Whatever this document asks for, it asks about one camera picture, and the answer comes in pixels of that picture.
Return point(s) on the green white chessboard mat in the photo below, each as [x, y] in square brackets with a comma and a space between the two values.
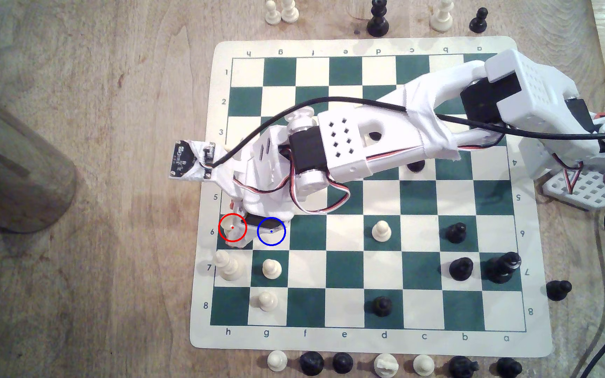
[344, 270]

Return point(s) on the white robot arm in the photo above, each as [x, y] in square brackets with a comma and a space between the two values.
[528, 89]

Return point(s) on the shiny metal cylinder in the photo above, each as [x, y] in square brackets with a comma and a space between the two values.
[13, 162]

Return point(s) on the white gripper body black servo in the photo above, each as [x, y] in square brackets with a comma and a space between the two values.
[259, 222]

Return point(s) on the white chess knight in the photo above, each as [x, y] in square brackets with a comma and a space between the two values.
[386, 365]

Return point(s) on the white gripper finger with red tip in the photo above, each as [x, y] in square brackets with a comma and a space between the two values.
[247, 216]
[232, 202]

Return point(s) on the tall white chess piece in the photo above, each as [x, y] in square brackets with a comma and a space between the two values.
[290, 11]
[441, 18]

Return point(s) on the white chess pawn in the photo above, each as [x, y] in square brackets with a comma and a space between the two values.
[271, 269]
[272, 14]
[423, 365]
[277, 360]
[382, 231]
[229, 229]
[267, 301]

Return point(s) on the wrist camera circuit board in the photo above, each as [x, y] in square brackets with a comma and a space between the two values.
[184, 159]

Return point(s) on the white perforated base plate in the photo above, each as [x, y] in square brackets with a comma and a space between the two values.
[586, 190]

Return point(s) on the black chess queen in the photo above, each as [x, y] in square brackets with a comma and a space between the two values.
[502, 266]

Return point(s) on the tall black chess piece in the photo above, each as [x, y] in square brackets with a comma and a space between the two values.
[378, 21]

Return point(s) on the white chess king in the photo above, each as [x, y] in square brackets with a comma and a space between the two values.
[229, 265]

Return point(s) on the black chess pawn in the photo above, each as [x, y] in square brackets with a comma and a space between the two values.
[375, 136]
[382, 306]
[456, 232]
[460, 269]
[342, 362]
[416, 167]
[559, 290]
[478, 21]

